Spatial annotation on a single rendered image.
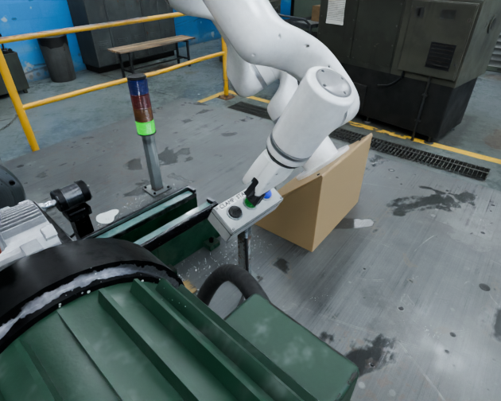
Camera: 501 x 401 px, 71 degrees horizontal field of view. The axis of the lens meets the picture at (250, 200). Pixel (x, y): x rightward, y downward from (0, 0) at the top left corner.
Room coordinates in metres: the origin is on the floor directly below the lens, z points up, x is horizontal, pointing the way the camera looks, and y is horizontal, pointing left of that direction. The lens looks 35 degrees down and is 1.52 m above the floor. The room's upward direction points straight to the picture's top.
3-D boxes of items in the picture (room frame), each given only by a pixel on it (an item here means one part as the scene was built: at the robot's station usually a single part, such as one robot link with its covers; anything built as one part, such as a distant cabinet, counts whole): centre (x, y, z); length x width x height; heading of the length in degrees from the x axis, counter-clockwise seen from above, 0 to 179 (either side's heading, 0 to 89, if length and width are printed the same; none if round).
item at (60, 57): (5.32, 2.80, 0.30); 0.39 x 0.39 x 0.60
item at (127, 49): (5.74, 1.47, 0.21); 1.40 x 0.33 x 0.43; 140
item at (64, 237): (0.60, 0.44, 1.01); 0.26 x 0.04 x 0.03; 47
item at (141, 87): (1.10, 0.35, 1.19); 0.06 x 0.06 x 0.04
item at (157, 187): (1.10, 0.35, 1.01); 0.08 x 0.08 x 0.42; 47
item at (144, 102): (1.10, 0.35, 1.14); 0.06 x 0.06 x 0.04
